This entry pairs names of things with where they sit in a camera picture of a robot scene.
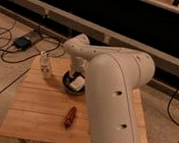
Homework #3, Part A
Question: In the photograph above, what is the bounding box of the black power adapter box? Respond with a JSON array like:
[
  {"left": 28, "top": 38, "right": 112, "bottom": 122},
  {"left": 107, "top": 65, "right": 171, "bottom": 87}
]
[{"left": 13, "top": 37, "right": 32, "bottom": 50}]

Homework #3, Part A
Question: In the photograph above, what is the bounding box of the white sponge block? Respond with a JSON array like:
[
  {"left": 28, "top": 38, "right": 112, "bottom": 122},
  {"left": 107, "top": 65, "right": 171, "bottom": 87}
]
[{"left": 69, "top": 76, "right": 85, "bottom": 91}]

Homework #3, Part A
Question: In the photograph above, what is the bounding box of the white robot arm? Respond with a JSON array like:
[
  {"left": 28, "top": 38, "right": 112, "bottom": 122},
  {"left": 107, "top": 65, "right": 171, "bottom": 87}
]
[{"left": 63, "top": 34, "right": 155, "bottom": 143}]

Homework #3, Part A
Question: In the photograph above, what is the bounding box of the wooden table board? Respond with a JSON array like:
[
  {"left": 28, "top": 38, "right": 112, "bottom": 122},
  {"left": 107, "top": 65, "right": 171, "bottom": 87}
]
[{"left": 0, "top": 50, "right": 162, "bottom": 143}]

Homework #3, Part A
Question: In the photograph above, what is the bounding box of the long wooden frame beam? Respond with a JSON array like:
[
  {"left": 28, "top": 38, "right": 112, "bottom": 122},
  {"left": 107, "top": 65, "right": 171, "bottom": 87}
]
[{"left": 8, "top": 0, "right": 179, "bottom": 76}]

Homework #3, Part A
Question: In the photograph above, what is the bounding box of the black floor cable left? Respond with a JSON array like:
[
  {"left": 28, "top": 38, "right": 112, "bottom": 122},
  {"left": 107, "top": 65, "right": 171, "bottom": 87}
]
[{"left": 0, "top": 15, "right": 69, "bottom": 125}]

